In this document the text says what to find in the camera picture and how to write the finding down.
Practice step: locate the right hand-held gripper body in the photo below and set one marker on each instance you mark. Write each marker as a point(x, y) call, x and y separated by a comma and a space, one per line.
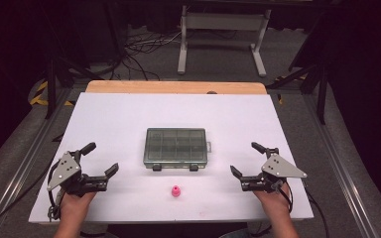
point(279, 167)

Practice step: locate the white board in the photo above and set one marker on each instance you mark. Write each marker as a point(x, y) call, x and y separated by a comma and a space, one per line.
point(185, 109)

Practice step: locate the person's right hand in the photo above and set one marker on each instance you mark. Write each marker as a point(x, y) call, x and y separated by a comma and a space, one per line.
point(276, 203)

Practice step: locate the aluminium floor rail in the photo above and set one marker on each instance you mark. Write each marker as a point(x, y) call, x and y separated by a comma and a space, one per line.
point(340, 172)
point(23, 165)

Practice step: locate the small pink plastic part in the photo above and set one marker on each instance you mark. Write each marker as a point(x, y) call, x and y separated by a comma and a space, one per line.
point(176, 191)

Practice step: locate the clear plastic compartment box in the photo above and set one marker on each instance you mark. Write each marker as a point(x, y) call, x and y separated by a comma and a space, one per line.
point(175, 147)

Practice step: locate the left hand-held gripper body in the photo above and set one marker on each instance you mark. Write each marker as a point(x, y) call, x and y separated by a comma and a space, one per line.
point(64, 170)

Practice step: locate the grey metal table frame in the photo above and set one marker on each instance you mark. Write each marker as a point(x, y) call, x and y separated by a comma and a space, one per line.
point(223, 21)

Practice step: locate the black metal stand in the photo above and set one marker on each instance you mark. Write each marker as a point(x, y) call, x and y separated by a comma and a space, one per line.
point(321, 95)
point(50, 92)

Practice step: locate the person's left hand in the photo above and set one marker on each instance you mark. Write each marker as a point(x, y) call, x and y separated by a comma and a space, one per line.
point(74, 206)

